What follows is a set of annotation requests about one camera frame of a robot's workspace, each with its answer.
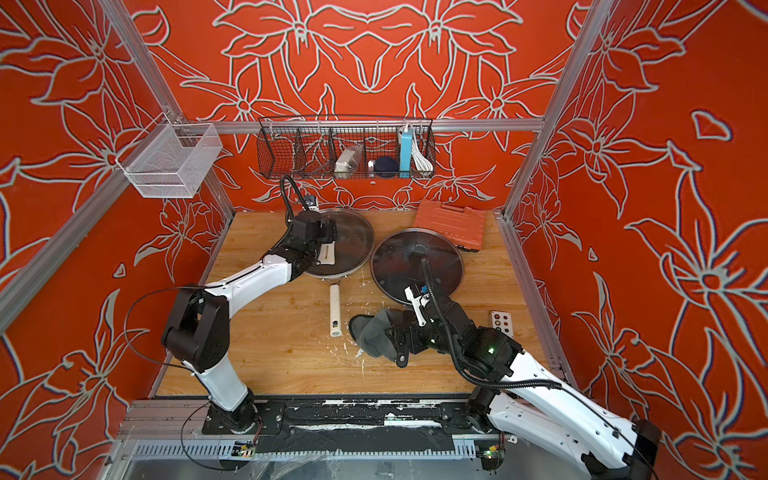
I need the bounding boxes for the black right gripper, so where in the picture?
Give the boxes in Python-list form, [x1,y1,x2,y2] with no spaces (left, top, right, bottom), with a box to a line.
[382,316,464,361]

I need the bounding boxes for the glass lid with cream handle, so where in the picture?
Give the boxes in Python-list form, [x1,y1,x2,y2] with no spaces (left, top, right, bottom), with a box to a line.
[306,209,375,280]

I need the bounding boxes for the grey cleaning cloth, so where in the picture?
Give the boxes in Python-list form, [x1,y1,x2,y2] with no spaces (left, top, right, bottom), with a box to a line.
[348,309,404,362]

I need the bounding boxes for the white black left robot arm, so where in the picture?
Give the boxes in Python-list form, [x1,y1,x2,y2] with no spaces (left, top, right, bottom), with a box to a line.
[161,211,338,433]

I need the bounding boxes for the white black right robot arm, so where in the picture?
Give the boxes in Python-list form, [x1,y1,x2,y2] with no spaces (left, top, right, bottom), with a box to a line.
[386,299,660,479]

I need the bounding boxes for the white button control box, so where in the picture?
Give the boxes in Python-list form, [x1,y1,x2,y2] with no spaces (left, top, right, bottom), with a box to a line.
[489,311,514,338]

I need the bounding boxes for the silver packet in basket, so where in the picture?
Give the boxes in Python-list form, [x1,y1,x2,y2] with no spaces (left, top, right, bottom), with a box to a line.
[334,145,364,179]

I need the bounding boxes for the black lidded frying pan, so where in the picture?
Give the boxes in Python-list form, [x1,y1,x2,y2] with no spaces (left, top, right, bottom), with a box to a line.
[371,228,464,305]

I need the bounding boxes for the dark blue round object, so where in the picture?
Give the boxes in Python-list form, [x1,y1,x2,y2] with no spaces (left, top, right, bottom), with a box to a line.
[373,156,399,179]

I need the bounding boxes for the orange plastic tool case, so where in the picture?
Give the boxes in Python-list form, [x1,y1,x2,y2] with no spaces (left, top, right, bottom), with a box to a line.
[413,200,486,252]

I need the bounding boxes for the light blue box in basket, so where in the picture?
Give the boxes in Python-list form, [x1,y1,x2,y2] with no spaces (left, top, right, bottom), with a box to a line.
[399,125,413,179]

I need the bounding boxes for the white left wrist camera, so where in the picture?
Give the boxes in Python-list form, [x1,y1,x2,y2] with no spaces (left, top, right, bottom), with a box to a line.
[303,195,319,211]

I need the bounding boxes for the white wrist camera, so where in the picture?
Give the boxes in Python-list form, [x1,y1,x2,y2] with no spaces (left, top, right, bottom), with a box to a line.
[303,195,319,211]
[404,285,431,327]

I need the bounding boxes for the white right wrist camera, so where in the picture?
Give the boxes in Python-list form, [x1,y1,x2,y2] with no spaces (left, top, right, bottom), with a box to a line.
[404,285,431,327]

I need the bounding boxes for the black wire wall basket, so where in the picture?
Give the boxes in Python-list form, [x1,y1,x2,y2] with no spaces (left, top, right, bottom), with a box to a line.
[256,115,437,180]

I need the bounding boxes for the brown pan with cream handle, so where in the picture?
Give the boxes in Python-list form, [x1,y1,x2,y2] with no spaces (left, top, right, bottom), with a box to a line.
[329,284,342,338]

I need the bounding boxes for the white cables in basket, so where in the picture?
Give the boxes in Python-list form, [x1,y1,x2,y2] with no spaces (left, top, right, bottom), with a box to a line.
[411,140,436,178]

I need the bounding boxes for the white wire mesh basket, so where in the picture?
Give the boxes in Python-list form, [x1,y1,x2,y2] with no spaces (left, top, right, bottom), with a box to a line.
[120,123,222,199]

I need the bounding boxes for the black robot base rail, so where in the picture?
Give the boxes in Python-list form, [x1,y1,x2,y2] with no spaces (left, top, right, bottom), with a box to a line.
[201,393,517,458]

